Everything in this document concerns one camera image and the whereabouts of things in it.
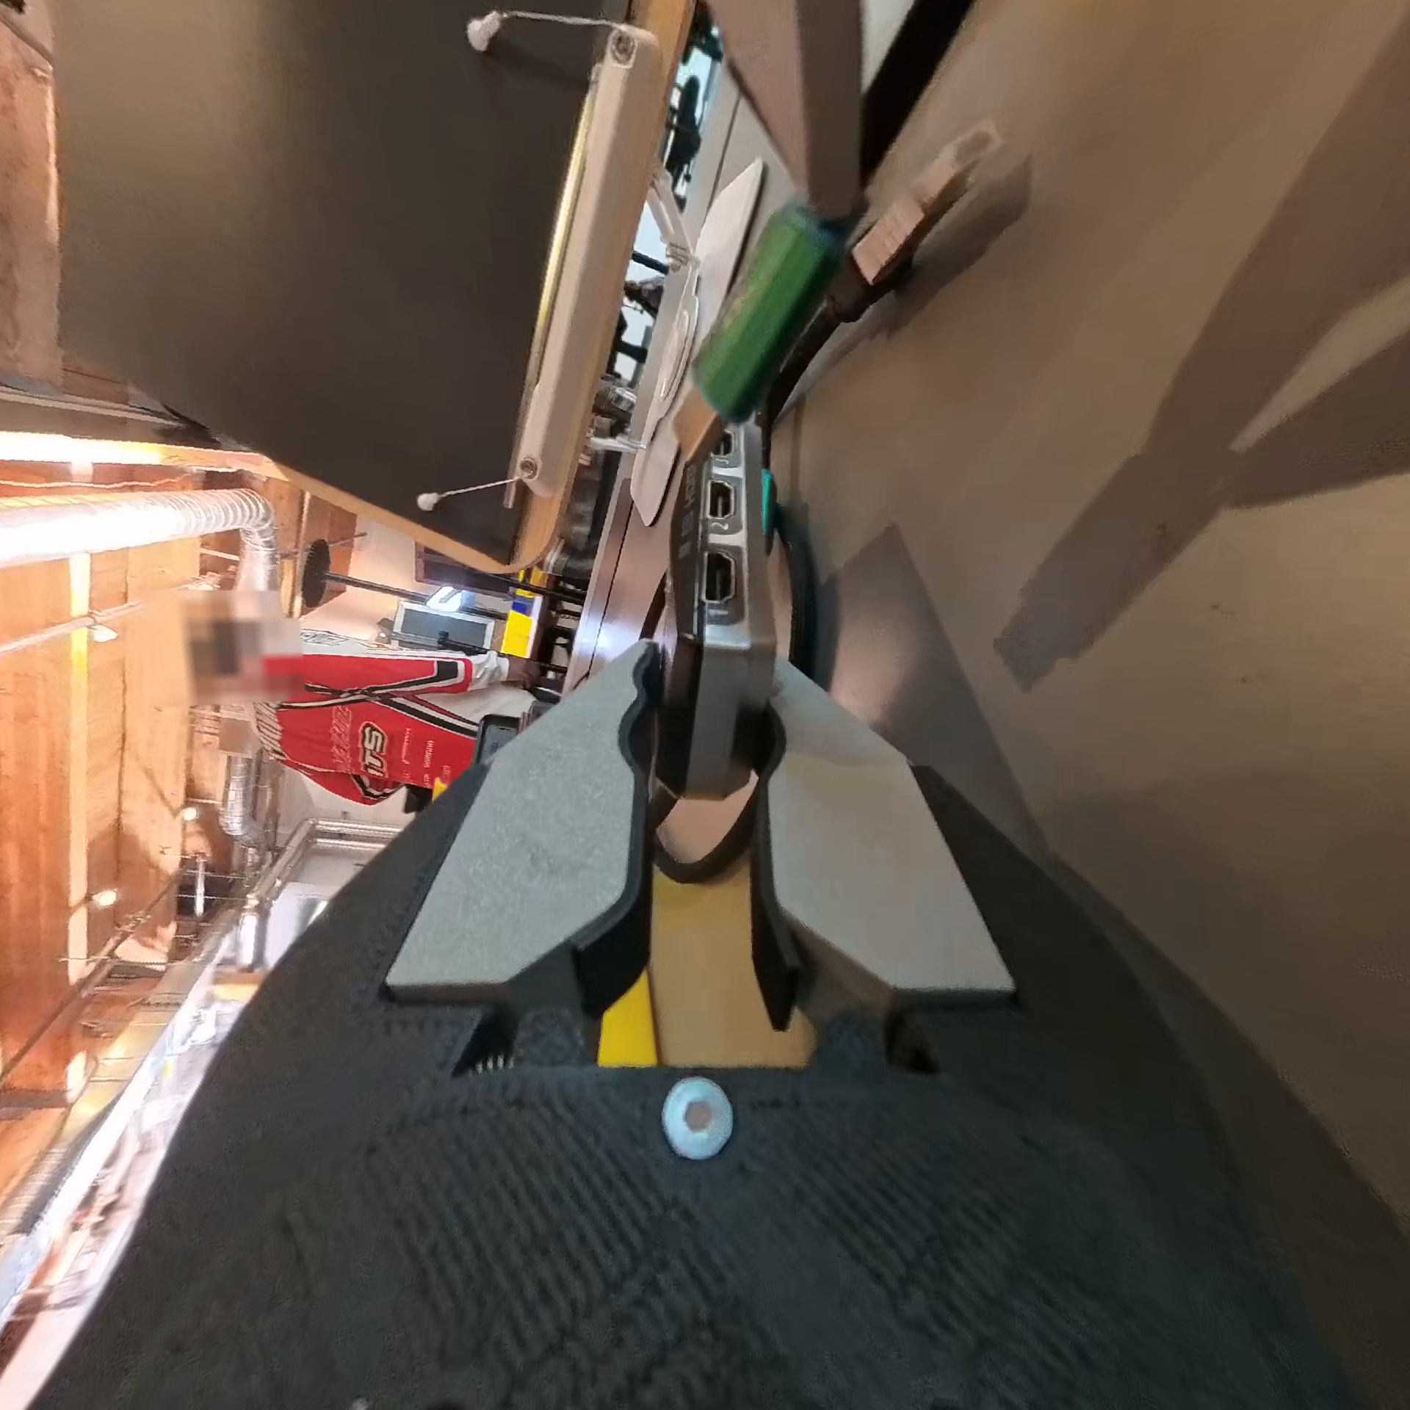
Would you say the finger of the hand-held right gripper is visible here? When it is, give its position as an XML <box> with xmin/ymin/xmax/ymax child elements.
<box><xmin>704</xmin><ymin>0</ymin><xmax>960</xmax><ymax>221</ymax></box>

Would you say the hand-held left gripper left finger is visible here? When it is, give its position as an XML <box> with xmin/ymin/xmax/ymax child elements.
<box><xmin>383</xmin><ymin>640</ymin><xmax>662</xmax><ymax>1020</ymax></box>

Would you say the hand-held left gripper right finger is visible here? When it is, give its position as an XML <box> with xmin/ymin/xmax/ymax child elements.
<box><xmin>751</xmin><ymin>649</ymin><xmax>1017</xmax><ymax>1030</ymax></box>

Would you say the yellow plastic bin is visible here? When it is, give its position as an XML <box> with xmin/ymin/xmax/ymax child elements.
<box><xmin>597</xmin><ymin>881</ymin><xmax>819</xmax><ymax>1067</ymax></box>

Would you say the black HDMI switch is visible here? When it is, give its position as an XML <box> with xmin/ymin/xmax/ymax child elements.
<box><xmin>649</xmin><ymin>418</ymin><xmax>788</xmax><ymax>800</ymax></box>

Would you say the black floor lamp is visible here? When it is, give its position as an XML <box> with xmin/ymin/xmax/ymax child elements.
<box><xmin>296</xmin><ymin>537</ymin><xmax>521</xmax><ymax>604</ymax></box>

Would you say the silver ventilation duct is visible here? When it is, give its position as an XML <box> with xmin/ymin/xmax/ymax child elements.
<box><xmin>0</xmin><ymin>484</ymin><xmax>286</xmax><ymax>624</ymax></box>

